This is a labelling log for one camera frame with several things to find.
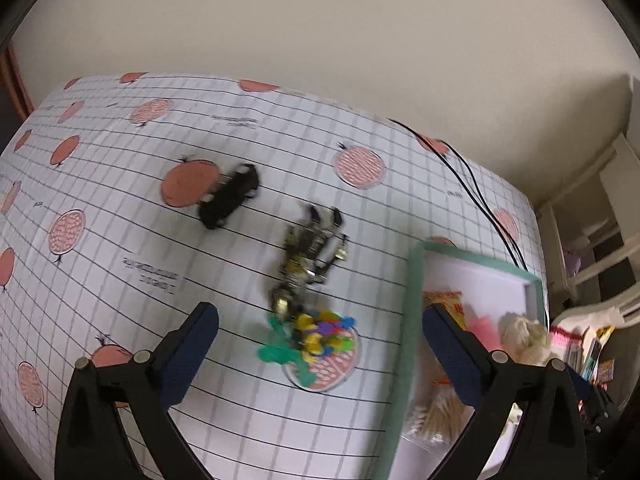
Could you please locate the rice cracker snack packet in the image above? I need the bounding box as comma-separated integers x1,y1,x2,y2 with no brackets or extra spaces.
423,290,468,330

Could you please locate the grid pomegranate tablecloth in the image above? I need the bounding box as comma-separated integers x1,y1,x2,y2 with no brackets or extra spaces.
1,73,544,479

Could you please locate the black gold action figure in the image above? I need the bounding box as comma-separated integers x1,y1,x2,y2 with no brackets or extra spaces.
270,205,348,322

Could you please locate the small black toy car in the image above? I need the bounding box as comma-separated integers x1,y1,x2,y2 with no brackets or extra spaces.
198,164,260,230

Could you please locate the cream lace cloth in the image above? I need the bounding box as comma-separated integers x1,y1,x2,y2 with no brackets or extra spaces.
499,312,559,366

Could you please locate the pink white crochet mat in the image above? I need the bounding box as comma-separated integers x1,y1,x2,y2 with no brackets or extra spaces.
549,326,582,362

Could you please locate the white tray with teal rim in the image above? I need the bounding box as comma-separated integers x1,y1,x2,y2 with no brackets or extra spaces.
371,240,548,479

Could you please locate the pink hair roller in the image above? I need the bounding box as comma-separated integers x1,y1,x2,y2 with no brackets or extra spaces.
466,315,502,352

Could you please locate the colourful bead toy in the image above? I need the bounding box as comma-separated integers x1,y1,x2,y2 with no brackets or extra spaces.
257,310,360,392

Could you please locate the yellow snack packet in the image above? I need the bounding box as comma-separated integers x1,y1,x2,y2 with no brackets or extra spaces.
596,326,615,347

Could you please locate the black cable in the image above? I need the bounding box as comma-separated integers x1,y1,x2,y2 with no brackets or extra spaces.
387,117,522,270
439,140,528,271

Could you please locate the cream wooden shelf unit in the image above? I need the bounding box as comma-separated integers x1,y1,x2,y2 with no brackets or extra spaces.
537,76,639,328

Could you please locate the bag of cotton swabs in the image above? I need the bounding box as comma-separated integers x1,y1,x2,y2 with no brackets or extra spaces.
402,386,473,446

